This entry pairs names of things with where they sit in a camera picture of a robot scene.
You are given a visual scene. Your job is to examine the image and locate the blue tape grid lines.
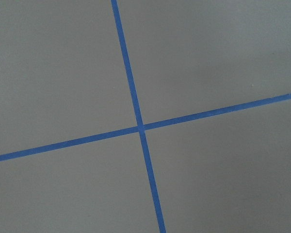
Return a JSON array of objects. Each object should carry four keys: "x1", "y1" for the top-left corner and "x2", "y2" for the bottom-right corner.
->
[{"x1": 0, "y1": 0, "x2": 291, "y2": 233}]

